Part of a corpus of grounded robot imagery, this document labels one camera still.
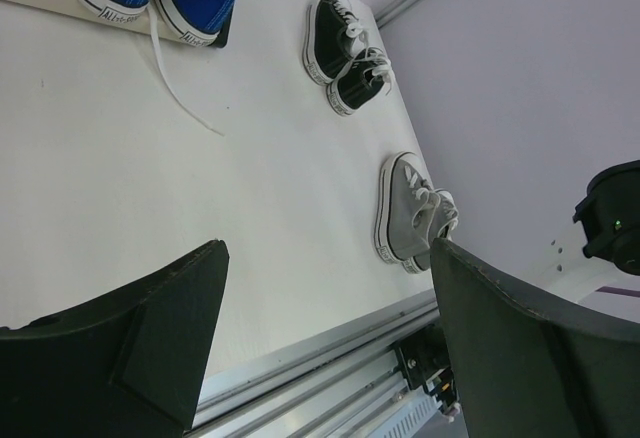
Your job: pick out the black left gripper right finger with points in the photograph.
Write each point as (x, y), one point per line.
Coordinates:
(528, 363)

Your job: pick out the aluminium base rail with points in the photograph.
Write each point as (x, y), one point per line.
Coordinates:
(364, 378)

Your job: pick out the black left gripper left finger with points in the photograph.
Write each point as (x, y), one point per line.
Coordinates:
(129, 363)

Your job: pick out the black canvas sneaker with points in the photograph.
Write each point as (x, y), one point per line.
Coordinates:
(334, 37)
(361, 81)

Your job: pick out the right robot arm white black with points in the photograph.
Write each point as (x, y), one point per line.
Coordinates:
(601, 243)

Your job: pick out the grey canvas sneaker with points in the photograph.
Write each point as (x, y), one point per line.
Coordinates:
(406, 207)
(445, 221)

